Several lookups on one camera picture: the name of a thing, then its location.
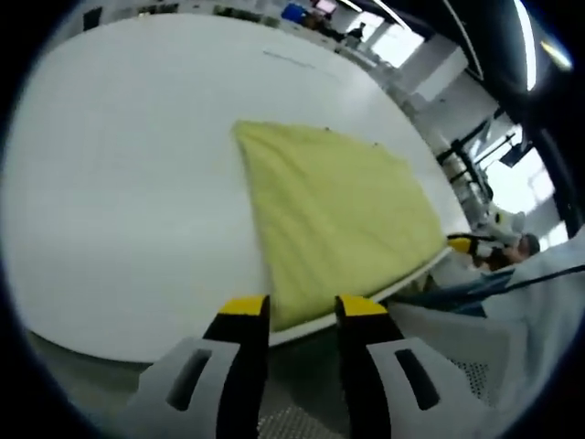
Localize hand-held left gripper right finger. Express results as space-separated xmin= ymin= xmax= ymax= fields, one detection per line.
xmin=335 ymin=294 xmax=495 ymax=439

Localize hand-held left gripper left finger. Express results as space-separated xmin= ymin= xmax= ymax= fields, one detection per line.
xmin=125 ymin=294 xmax=271 ymax=439

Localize yellow garment blue grey sleeves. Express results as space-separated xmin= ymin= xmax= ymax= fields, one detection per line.
xmin=231 ymin=119 xmax=447 ymax=333

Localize person's right hand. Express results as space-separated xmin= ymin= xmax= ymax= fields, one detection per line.
xmin=474 ymin=246 xmax=522 ymax=273

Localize person's head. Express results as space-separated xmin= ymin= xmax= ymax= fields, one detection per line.
xmin=518 ymin=231 xmax=542 ymax=257

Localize black tripod stand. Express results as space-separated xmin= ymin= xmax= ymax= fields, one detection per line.
xmin=436 ymin=113 xmax=534 ymax=193

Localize person's white shirt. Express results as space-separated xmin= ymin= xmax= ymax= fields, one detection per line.
xmin=390 ymin=237 xmax=585 ymax=412

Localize long ceiling light strip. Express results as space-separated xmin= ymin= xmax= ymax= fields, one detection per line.
xmin=511 ymin=0 xmax=538 ymax=91

